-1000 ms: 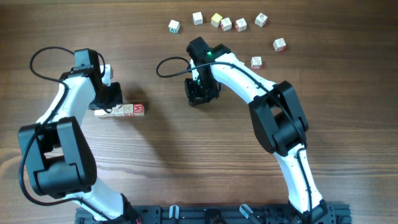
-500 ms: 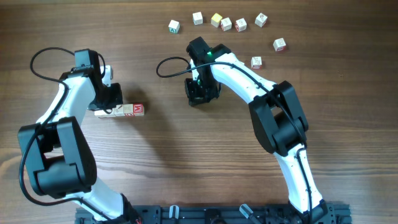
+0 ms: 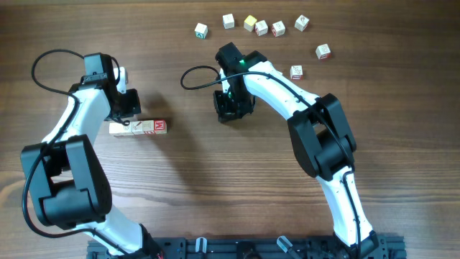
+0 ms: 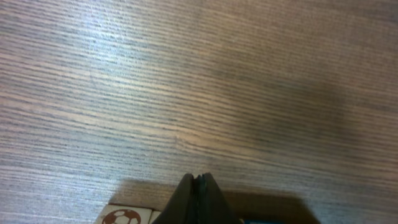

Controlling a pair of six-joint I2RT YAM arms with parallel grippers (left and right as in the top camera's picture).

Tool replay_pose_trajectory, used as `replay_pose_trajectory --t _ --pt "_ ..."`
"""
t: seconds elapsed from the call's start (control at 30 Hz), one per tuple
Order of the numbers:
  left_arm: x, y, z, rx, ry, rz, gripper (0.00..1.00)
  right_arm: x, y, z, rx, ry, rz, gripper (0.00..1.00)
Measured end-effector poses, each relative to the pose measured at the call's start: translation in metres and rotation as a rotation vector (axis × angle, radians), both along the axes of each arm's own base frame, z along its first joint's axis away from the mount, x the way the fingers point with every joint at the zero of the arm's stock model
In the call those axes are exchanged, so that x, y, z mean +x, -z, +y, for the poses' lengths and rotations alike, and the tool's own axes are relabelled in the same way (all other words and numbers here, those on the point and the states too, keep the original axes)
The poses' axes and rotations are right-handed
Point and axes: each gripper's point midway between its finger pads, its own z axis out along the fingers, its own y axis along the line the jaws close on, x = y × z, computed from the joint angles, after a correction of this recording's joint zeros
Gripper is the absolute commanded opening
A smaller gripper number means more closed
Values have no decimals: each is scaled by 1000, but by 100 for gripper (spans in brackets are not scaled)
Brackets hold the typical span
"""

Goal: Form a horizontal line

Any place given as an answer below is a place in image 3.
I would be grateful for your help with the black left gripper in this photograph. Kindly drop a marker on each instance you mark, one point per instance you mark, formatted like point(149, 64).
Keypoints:
point(134, 108)

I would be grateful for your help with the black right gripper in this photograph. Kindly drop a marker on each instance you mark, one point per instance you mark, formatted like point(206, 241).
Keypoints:
point(225, 112)

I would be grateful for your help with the letter B wooden block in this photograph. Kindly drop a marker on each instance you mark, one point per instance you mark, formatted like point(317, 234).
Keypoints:
point(137, 128)

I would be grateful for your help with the green soccer ball block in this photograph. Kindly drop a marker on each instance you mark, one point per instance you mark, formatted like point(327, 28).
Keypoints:
point(115, 129)

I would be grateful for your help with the blue top spiral block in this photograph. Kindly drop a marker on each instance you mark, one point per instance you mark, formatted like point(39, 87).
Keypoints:
point(148, 127)

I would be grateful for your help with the red top wooden block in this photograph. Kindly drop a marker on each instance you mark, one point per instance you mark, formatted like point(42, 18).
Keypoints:
point(160, 126)

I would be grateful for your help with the red letter M block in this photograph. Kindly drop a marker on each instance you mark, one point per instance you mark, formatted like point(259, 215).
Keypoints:
point(127, 130)

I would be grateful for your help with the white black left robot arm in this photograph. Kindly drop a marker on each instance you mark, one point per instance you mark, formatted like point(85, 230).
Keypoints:
point(66, 191)

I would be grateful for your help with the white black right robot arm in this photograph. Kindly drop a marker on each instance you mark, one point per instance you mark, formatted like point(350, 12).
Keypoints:
point(322, 141)

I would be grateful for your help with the red letter I block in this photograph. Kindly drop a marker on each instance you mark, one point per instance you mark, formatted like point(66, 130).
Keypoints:
point(296, 72)

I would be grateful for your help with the green letter A block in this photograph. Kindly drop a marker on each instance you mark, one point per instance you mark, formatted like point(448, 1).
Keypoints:
point(201, 31)

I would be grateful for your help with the apple picture wooden block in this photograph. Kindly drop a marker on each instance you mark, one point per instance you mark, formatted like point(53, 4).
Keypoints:
point(261, 28)

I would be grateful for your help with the plain white wooden block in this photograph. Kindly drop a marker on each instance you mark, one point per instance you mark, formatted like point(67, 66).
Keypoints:
point(228, 21)

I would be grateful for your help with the yellow top wooden block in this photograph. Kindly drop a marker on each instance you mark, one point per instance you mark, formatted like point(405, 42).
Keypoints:
point(249, 23)

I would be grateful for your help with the red drawing wooden block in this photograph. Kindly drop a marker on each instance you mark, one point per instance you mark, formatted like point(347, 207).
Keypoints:
point(278, 29)

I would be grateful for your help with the red letter Y block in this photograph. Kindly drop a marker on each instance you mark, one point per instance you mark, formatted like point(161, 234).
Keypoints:
point(323, 52)

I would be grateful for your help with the red number 6 block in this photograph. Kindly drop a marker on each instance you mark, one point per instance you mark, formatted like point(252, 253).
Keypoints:
point(301, 23)

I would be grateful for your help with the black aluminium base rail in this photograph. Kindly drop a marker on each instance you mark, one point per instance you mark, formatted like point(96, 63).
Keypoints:
point(314, 247)

